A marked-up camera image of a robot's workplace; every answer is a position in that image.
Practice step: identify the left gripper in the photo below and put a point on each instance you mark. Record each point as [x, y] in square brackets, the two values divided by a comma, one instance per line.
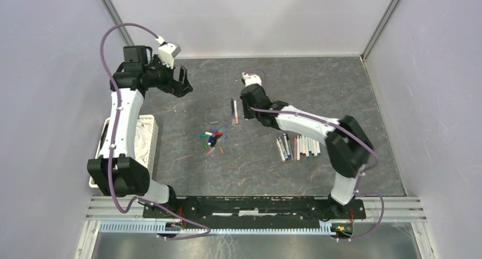
[179, 88]

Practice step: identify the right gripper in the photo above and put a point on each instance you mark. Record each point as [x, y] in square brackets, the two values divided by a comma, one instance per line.
[247, 113]

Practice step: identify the orange capped white marker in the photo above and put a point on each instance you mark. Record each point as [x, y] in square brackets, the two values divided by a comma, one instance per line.
[237, 116]

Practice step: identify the blue clear capped pen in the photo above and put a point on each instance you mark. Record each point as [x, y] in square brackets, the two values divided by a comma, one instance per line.
[283, 150]

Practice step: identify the checkered pen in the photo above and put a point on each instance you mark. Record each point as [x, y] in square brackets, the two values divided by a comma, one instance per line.
[289, 146]

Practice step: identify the red capped marker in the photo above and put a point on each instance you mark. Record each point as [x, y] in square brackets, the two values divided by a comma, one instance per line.
[303, 145]

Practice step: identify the purple capped marker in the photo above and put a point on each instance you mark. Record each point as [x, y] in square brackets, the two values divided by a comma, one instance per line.
[318, 148]

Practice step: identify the brown capped white marker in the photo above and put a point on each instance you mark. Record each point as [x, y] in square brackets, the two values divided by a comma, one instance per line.
[280, 150]

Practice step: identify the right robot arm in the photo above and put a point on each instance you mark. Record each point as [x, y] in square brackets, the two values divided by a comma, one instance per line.
[347, 145]

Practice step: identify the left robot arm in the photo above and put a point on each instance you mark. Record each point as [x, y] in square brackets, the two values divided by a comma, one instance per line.
[116, 172]

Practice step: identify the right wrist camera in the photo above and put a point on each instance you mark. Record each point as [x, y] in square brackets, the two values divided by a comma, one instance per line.
[249, 79]

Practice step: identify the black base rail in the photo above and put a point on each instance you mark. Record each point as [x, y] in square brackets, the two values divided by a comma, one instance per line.
[265, 212]

